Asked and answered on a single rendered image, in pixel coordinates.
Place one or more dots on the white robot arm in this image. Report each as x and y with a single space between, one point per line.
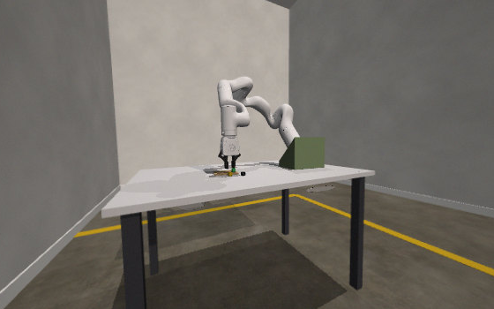
233 103

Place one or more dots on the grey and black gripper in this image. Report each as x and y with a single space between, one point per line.
229 146

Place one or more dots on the tan square mat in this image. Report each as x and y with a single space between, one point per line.
224 172

